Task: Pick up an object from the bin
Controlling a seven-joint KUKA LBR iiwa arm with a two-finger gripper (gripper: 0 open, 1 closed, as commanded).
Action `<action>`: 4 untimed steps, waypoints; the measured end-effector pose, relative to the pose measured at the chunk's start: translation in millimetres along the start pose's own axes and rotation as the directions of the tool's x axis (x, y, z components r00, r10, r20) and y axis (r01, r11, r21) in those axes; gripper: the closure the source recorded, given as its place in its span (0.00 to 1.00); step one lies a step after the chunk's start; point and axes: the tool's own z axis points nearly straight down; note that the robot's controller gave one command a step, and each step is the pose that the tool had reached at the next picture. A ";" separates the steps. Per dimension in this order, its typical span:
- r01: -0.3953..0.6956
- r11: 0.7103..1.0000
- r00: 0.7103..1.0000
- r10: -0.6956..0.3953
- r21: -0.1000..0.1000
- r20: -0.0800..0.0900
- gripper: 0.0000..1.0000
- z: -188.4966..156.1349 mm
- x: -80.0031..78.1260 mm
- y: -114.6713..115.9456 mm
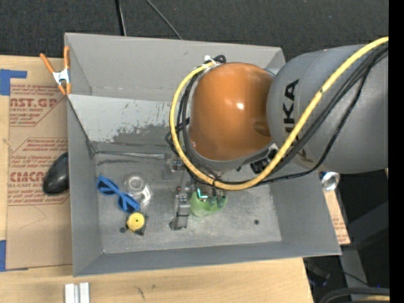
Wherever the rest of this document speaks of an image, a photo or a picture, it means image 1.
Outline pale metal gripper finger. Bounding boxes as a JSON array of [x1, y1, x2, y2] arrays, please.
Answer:
[[169, 193, 191, 231], [162, 155, 186, 181]]

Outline light green round object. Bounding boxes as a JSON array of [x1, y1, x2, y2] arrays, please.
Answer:
[[189, 190, 229, 218]]

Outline clear glass cup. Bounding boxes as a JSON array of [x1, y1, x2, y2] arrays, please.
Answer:
[[123, 172, 153, 205]]

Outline grey metal bin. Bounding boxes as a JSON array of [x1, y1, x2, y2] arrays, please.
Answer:
[[64, 32, 343, 278]]

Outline yellow and black round toy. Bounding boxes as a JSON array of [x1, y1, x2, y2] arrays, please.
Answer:
[[119, 212, 148, 236]]

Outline blue sunglasses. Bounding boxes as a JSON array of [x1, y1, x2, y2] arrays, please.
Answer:
[[96, 175, 141, 214]]

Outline black oval object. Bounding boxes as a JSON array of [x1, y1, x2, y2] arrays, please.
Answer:
[[42, 151, 70, 196]]

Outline brown cardboard board red print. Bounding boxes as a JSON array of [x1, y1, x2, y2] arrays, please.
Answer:
[[0, 54, 352, 271]]

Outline black cylinder on white bracket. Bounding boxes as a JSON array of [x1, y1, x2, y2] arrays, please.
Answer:
[[250, 146, 280, 174]]

